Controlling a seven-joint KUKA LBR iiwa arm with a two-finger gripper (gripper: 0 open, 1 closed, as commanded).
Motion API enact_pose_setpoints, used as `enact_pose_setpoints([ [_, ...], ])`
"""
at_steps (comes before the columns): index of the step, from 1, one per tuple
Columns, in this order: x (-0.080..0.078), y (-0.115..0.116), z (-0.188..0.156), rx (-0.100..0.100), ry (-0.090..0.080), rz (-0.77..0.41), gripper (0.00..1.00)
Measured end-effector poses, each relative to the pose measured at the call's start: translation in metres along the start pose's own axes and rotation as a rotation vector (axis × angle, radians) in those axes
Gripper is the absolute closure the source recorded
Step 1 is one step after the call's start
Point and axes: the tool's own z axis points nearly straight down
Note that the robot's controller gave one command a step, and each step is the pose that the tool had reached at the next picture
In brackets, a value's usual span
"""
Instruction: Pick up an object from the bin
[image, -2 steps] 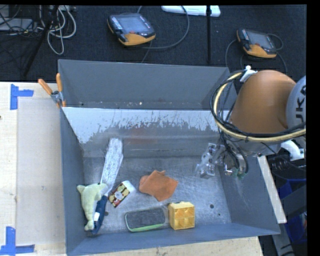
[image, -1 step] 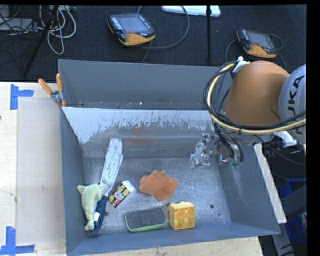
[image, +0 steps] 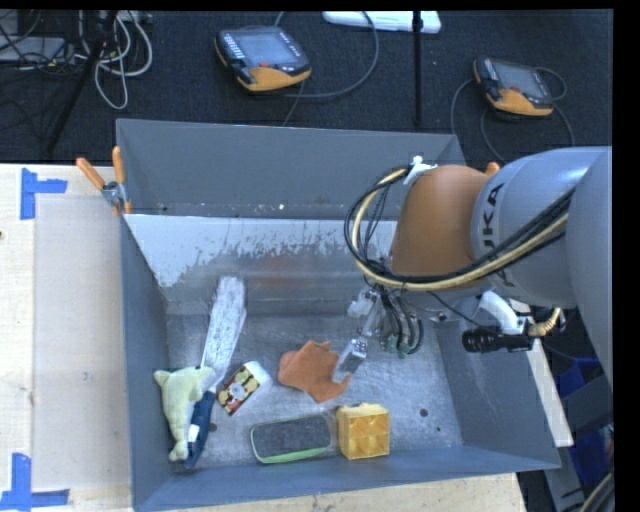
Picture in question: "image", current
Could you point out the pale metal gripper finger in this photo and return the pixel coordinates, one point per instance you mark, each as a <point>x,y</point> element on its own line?
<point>346,360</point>
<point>356,361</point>

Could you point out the orange cloth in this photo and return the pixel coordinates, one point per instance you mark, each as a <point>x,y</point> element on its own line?
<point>310,370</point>

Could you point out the yellow plastic block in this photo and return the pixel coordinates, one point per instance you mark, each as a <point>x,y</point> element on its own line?
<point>364,431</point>

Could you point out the grey metal bin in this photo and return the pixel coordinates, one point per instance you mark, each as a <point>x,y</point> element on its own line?
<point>300,250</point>

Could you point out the grey sponge with green edge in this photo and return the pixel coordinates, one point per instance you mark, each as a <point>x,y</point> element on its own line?
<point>292,439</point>

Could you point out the red and yellow patterned box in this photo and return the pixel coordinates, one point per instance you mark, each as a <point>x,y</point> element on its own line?
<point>242,389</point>

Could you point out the dark blue pen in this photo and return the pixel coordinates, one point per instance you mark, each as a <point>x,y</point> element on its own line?
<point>202,420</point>

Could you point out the pale green toy dolphin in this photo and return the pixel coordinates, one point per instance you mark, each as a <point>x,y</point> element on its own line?
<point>181,395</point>

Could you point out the pale wood flat board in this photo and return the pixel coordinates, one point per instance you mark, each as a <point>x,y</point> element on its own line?
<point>80,325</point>

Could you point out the black cylinder on white bracket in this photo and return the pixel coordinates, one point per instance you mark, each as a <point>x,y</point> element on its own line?
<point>495,341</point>

